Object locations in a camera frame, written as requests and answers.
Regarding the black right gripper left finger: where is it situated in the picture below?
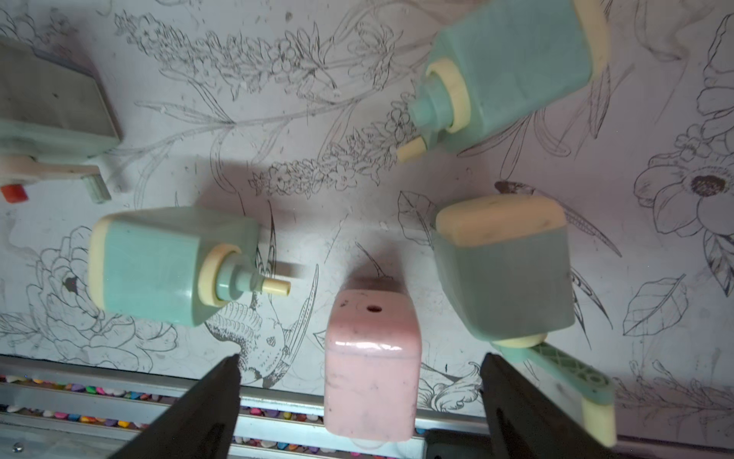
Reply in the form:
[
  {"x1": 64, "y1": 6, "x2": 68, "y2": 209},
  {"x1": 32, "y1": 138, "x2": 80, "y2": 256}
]
[{"x1": 112, "y1": 355, "x2": 241, "y2": 459}]

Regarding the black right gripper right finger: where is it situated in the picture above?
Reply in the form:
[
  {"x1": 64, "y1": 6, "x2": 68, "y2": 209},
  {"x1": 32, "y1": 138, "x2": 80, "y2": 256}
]
[{"x1": 480, "y1": 354, "x2": 614, "y2": 458}]

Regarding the pink sharpener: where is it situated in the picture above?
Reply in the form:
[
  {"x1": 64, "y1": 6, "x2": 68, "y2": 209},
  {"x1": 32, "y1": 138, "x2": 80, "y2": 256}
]
[{"x1": 323, "y1": 289, "x2": 422, "y2": 443}]

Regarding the green sharpener lower centre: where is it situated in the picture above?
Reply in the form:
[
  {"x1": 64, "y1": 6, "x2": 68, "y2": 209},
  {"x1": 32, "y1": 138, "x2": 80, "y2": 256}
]
[{"x1": 87, "y1": 207, "x2": 291, "y2": 327}]

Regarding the green sharpener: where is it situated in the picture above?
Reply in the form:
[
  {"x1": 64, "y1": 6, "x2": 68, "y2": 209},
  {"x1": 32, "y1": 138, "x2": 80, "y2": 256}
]
[
  {"x1": 87, "y1": 207, "x2": 291, "y2": 327},
  {"x1": 432, "y1": 194, "x2": 617, "y2": 447},
  {"x1": 1, "y1": 37, "x2": 122, "y2": 204},
  {"x1": 397, "y1": 1, "x2": 610, "y2": 163}
]

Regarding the green sharpener lower right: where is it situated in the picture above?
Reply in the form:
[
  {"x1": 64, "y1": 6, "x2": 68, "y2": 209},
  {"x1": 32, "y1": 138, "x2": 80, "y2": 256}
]
[{"x1": 432, "y1": 194, "x2": 617, "y2": 447}]

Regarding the green sharpener left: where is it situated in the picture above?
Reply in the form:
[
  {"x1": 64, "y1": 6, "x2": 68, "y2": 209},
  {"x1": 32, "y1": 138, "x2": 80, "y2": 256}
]
[{"x1": 1, "y1": 37, "x2": 122, "y2": 204}]

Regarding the green sharpener upper right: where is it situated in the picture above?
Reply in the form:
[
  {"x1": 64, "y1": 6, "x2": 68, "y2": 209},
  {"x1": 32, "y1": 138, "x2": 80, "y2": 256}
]
[{"x1": 397, "y1": 1, "x2": 610, "y2": 163}]

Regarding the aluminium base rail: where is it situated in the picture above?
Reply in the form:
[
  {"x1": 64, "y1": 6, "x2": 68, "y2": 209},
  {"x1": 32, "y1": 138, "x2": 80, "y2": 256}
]
[{"x1": 1, "y1": 355, "x2": 733, "y2": 458}]

